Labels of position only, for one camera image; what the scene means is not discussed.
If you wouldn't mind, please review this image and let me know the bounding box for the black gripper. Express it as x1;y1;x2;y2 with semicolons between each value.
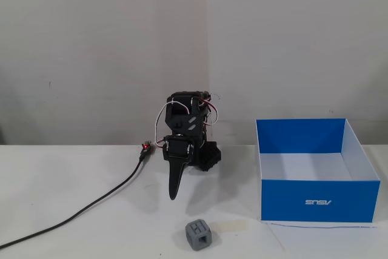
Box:
162;135;195;202

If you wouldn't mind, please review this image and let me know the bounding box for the gray cube block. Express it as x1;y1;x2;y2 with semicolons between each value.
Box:
185;218;211;252

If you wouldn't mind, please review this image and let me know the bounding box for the blue white cardboard box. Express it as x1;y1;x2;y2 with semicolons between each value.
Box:
255;118;381;223

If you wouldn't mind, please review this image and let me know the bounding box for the small controller board red led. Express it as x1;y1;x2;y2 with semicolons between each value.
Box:
139;140;155;155

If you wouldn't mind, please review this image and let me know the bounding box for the translucent tape strip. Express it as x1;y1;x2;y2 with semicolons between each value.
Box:
215;220;248;232

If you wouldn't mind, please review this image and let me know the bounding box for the white red gripper servo wire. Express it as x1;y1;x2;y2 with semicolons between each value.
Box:
153;98;183;146

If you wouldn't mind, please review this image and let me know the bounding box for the red white arm wire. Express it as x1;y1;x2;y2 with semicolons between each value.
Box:
196;94;220;127

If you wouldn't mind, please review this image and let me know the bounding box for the black usb cable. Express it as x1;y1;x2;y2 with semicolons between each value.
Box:
0;152;145;249

